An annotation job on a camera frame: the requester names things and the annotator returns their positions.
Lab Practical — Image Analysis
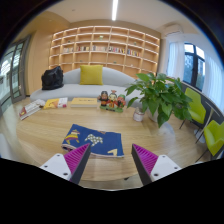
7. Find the blue animal-print towel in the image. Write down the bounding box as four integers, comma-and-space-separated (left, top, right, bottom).
61, 123, 125, 158

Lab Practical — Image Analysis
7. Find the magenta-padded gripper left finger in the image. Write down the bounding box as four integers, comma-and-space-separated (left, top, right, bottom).
39, 143, 92, 185

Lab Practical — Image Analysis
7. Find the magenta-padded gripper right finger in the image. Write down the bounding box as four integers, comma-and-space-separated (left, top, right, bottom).
131, 143, 183, 186

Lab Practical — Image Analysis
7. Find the grey-framed glass door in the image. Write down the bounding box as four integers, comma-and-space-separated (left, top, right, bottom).
0, 34, 32, 111

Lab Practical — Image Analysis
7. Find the lime green chair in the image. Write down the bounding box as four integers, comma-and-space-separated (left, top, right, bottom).
196, 119, 224, 163
179, 87, 208, 134

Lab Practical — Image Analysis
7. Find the light grey curved sofa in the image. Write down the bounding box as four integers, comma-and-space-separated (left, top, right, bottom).
29, 66, 143, 109

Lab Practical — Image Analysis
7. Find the small white jar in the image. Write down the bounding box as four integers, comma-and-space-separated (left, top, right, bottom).
132, 106, 146, 123

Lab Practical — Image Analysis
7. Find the black bag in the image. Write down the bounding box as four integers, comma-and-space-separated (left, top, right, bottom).
40, 65, 65, 91

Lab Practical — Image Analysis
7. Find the yellow cushion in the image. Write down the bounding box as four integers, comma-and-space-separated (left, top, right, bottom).
79, 64, 104, 86

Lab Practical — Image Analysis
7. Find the dark-framed window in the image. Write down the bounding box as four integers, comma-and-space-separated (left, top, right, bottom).
182, 42, 206, 92

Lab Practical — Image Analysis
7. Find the ceiling light strip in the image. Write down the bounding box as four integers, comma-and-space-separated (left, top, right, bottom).
111, 0, 119, 22

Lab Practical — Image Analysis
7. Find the flat yellow book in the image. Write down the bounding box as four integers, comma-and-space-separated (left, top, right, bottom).
69, 97, 99, 108

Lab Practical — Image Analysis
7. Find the green potted plant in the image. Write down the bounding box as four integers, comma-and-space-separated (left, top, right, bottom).
125, 72, 194, 129

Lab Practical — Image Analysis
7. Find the wooden wall shelf unit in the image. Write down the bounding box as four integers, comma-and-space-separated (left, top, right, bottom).
48, 25, 162, 79

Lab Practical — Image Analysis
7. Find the colourful figurine group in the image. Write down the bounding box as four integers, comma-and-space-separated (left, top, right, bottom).
97, 89, 127, 113

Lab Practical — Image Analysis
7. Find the white wall air conditioner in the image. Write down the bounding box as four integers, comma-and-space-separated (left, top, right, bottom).
162, 23, 184, 37

